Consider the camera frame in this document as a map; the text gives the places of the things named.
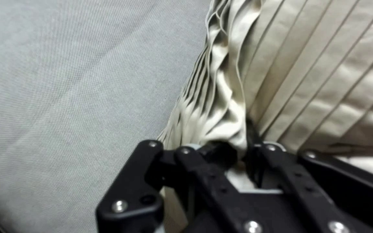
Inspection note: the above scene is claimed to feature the small white ribbed pillow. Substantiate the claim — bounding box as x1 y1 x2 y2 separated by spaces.
156 0 373 184

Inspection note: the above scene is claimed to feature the grey fabric sofa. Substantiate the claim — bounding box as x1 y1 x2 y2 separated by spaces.
0 0 215 233

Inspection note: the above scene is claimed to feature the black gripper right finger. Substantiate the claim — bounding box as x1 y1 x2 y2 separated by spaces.
242 123 373 233

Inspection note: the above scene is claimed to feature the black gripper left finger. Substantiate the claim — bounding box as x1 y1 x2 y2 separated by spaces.
94 139 244 233

